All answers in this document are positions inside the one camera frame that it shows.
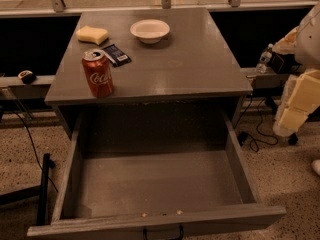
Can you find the red coke can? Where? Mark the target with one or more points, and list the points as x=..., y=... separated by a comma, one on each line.
x=97, y=71

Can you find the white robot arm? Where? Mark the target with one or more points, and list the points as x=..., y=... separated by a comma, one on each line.
x=303, y=41

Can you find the open grey top drawer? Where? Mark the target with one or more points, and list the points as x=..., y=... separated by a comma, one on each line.
x=156, y=167

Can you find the black box on ledge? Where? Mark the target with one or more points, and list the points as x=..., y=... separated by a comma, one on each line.
x=282, y=63

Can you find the clear water bottle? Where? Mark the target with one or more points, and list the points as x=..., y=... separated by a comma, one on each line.
x=265, y=57

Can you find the grey cabinet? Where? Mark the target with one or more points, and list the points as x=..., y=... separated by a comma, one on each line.
x=193, y=61

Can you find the white paper bowl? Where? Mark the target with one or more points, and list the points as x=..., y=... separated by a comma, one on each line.
x=150, y=31

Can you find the dark blue snack packet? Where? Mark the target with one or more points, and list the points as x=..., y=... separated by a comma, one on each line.
x=116, y=56

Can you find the yellow sponge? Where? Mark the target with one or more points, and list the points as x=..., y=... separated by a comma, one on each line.
x=92, y=35

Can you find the black floor stand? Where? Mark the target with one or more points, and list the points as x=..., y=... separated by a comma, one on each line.
x=41, y=191

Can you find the black round tape measure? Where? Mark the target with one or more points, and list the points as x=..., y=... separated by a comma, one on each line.
x=27, y=76

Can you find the black drawer handle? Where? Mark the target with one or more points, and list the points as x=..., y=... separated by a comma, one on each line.
x=176, y=233

